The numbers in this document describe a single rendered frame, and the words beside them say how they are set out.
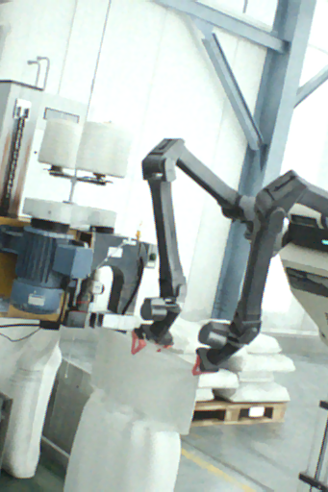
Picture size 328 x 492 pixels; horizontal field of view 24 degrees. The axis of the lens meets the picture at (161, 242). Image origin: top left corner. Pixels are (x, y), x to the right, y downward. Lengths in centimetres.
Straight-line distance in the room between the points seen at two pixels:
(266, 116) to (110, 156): 635
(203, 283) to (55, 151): 600
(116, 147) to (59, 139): 29
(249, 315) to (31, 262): 66
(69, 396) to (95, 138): 134
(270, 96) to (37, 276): 659
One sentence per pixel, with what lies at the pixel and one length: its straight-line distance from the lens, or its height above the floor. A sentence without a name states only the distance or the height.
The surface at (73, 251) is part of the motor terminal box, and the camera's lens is 225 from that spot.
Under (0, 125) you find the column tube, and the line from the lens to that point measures 247.
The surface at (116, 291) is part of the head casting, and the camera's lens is 274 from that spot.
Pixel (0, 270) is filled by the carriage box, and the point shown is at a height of 117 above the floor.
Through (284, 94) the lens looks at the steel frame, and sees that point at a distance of 846.
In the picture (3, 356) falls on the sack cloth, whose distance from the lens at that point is 300.
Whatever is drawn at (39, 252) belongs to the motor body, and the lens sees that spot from 231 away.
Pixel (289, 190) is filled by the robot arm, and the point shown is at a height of 157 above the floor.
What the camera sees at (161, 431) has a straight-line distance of 237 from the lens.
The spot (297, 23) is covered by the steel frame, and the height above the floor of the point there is 361.
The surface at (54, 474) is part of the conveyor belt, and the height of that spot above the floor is 38.
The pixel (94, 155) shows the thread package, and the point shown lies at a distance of 237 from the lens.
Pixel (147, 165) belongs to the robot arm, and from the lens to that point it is 229.
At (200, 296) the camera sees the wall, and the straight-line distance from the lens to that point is 849.
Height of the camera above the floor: 148
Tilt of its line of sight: 3 degrees down
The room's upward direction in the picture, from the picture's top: 12 degrees clockwise
